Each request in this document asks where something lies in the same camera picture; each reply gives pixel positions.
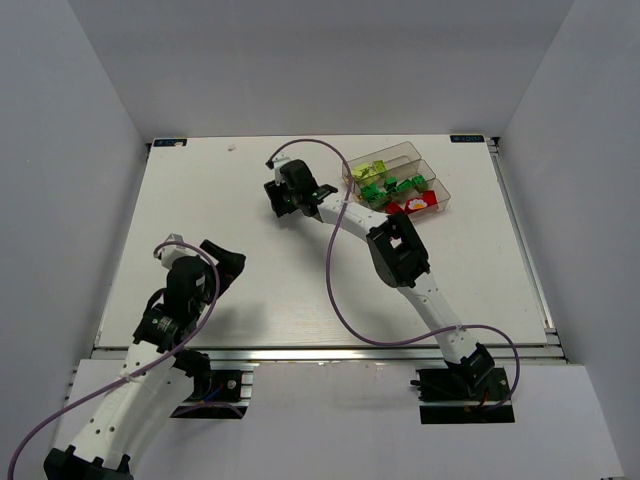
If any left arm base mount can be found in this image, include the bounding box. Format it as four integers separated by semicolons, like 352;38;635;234
172;350;254;420

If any aluminium table rail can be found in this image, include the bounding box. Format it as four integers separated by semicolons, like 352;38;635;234
90;344;565;362

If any left blue table label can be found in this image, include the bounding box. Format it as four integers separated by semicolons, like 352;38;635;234
152;138;187;148

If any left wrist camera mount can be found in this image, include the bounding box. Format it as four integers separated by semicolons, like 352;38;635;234
153;233;199;271

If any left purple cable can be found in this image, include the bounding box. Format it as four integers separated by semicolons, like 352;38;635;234
7;240;221;480

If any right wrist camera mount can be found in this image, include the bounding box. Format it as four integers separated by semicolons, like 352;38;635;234
265;154;292;184

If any near clear plastic container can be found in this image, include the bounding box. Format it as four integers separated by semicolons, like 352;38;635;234
383;178;451;221

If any middle clear plastic container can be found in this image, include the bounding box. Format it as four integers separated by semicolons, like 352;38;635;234
351;160;436;211

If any purple cable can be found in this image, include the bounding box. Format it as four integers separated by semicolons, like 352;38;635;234
264;138;522;411
7;240;221;480

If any clear plastic container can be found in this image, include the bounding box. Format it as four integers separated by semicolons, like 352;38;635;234
348;141;422;191
383;178;451;221
351;160;436;211

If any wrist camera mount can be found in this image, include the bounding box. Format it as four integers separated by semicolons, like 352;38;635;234
153;233;199;271
265;154;292;184

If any long dark green lego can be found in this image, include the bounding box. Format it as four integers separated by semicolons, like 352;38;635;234
411;175;428;192

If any far clear plastic container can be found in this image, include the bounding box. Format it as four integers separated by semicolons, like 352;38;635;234
348;141;422;191

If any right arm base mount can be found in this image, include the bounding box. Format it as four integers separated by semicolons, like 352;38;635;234
410;368;515;425

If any pale yellow lego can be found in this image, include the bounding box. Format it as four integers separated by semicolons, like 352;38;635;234
358;170;379;185

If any right blue table label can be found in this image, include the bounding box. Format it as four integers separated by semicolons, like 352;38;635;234
449;134;486;143

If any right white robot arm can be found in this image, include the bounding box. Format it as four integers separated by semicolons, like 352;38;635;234
264;157;495;393

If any red long lego brick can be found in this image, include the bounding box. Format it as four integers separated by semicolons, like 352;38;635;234
385;202;405;215

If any pale yellow-green lego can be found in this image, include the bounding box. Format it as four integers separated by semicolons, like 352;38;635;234
351;163;371;177

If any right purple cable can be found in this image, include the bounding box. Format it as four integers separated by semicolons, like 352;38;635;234
264;138;522;411

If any blue table label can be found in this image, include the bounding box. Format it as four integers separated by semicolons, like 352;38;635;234
152;138;187;148
449;134;486;143

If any light green lego upturned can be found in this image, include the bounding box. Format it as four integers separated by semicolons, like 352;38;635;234
372;160;387;175

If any green square lego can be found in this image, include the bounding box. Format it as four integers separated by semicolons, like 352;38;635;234
384;177;398;190
361;184;386;210

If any red rounded flower lego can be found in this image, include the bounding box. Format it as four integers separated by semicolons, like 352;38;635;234
405;197;428;213

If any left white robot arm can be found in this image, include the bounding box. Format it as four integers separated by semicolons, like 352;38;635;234
44;235;246;479

